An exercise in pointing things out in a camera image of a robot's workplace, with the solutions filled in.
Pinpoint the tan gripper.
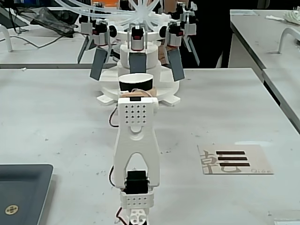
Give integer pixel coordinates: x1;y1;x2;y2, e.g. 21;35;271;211
119;86;158;98

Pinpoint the black and white paper cup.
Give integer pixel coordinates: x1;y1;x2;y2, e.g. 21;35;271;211
118;73;153;92

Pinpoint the grey valve lever paddle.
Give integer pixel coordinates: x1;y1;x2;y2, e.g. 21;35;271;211
90;47;107;82
77;36;91;64
128;52;148;75
183;35;200;67
167;49;186;82

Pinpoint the white round valve station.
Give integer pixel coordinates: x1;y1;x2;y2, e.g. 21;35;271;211
77;0;200;106

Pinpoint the person in black clothes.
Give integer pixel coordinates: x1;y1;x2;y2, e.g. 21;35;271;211
180;0;233;68

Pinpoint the clear tube bundle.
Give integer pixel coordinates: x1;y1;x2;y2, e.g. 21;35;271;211
54;0;165;25

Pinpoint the card with three black bars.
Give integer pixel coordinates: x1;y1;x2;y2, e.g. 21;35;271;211
197;144;275;175

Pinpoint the black bag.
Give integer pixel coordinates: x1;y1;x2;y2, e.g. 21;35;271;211
30;6;79;38

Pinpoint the white ribbed object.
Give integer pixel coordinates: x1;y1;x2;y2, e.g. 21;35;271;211
283;9;300;25

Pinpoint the dark laptop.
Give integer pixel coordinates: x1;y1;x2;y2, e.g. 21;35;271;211
0;5;31;30

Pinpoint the grey plastic tray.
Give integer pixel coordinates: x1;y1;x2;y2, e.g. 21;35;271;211
0;164;54;225

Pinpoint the gold round token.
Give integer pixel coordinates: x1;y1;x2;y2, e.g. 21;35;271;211
5;204;19;215

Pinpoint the red and black arm cable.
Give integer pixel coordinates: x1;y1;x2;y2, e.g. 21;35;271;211
108;105;119;128

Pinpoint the black cable on table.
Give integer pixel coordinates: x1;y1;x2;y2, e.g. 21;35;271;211
13;28;79;49

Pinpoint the white curved table bracket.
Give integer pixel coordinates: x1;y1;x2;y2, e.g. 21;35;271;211
277;27;300;55
0;24;13;53

